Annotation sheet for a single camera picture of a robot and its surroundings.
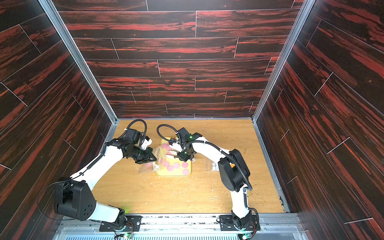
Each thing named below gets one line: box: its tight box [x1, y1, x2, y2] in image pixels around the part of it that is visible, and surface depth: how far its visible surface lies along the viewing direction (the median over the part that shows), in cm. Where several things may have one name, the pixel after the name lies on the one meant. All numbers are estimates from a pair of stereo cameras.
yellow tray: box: [156, 136, 192, 177], surface depth 94 cm
